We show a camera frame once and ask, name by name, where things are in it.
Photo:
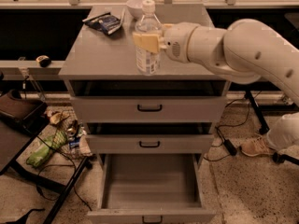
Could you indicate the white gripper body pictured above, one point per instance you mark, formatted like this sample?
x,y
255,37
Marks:
x,y
175,41

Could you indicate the clear plastic water bottle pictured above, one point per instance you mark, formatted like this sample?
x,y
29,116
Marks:
x,y
147,62

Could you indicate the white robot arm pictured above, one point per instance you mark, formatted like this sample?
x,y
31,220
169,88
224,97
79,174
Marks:
x,y
242,53

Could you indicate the grey drawer cabinet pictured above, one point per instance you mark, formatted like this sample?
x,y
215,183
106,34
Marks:
x,y
95,56

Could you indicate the top grey drawer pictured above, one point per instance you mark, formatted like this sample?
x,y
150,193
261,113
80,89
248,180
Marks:
x,y
99,101

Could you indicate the grey drawer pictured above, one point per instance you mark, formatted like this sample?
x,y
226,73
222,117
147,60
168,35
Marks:
x,y
150,189
99,101
149,138

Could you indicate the middle grey drawer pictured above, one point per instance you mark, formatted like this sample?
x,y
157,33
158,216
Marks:
x,y
149,138

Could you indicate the bottom grey drawer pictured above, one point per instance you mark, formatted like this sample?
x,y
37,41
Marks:
x,y
150,189

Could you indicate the white ceramic bowl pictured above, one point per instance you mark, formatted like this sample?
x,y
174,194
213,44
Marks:
x,y
135,8

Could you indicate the blue snack bag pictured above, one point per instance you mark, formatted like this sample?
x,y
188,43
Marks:
x,y
105,23

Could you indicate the black power adapter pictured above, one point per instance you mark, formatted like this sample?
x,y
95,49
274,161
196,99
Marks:
x,y
230,147

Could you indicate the black tripod stand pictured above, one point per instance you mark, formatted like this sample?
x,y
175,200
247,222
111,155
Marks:
x,y
264,127

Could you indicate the tan sneaker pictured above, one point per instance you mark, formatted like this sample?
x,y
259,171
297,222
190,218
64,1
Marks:
x,y
256,147

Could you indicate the person leg grey trousers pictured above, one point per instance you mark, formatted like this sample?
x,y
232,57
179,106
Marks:
x,y
285,132

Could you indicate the green snack bag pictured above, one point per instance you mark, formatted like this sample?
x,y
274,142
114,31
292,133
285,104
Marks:
x,y
47,147

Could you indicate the wire mesh basket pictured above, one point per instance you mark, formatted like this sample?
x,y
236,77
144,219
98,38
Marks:
x,y
69,133

